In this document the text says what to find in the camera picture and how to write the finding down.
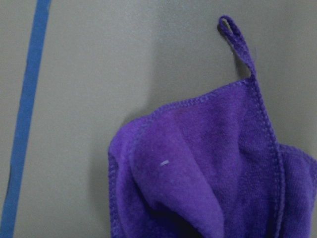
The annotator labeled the purple towel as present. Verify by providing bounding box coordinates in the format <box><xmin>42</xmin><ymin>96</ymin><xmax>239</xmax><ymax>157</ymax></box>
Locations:
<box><xmin>108</xmin><ymin>15</ymin><xmax>317</xmax><ymax>238</ymax></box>

